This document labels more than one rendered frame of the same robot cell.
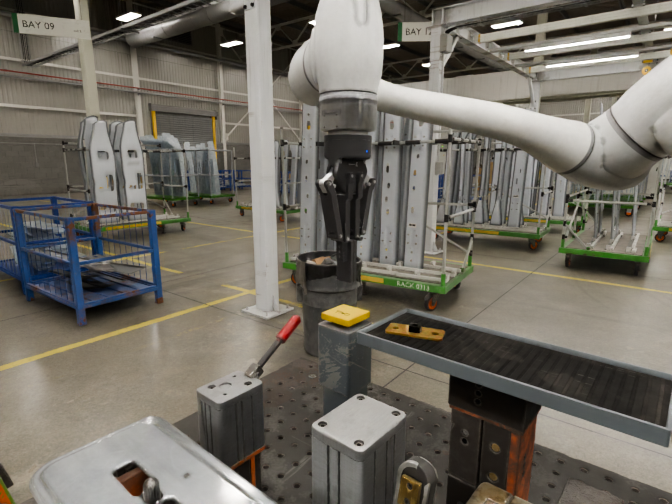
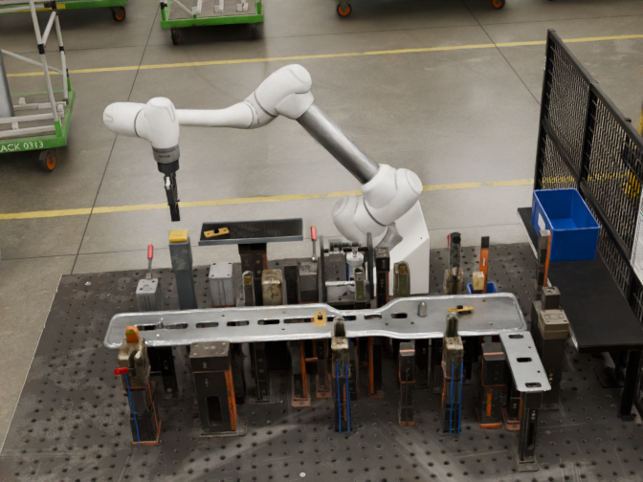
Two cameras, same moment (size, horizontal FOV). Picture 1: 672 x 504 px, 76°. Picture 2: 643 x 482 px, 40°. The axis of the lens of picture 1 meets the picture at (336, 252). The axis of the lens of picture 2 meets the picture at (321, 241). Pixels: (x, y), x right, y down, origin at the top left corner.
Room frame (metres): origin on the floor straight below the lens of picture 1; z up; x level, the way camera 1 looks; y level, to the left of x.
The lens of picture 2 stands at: (-1.73, 1.37, 2.72)
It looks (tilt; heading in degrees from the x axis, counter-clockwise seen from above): 30 degrees down; 320
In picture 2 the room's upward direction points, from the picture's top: 3 degrees counter-clockwise
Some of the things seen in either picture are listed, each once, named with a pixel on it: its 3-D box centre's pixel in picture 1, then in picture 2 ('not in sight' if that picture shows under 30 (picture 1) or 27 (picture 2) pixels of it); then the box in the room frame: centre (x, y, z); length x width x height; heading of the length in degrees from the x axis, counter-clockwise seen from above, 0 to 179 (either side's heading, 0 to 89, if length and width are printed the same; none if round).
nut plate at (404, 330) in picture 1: (415, 328); (216, 230); (0.60, -0.12, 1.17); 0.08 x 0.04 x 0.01; 68
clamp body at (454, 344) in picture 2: not in sight; (451, 383); (-0.30, -0.35, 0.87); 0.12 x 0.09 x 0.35; 140
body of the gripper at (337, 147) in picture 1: (347, 164); (168, 171); (0.70, -0.02, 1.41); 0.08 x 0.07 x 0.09; 139
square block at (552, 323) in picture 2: not in sight; (549, 361); (-0.46, -0.65, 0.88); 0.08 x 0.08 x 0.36; 50
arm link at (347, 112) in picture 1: (348, 116); (166, 151); (0.70, -0.02, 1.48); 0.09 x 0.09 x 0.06
